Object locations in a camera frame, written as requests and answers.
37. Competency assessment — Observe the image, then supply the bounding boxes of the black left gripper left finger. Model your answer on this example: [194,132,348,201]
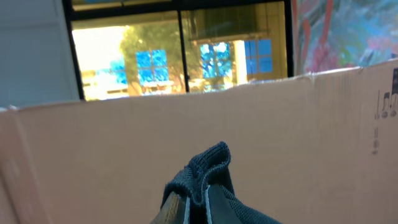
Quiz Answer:
[150,192,187,224]

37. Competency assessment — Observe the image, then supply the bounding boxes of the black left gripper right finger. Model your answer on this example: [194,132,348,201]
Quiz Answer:
[205,184,282,224]

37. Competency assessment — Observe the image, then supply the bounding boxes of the black t-shirt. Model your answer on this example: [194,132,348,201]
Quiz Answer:
[160,141,236,224]

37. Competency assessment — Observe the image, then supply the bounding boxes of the black framed window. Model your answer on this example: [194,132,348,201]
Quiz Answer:
[62,0,292,101]

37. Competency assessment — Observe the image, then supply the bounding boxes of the brown cardboard wall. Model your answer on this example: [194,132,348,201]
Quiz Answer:
[1,60,397,223]

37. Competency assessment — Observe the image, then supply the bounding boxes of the colourful wall mural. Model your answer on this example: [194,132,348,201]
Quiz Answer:
[290,0,397,75]

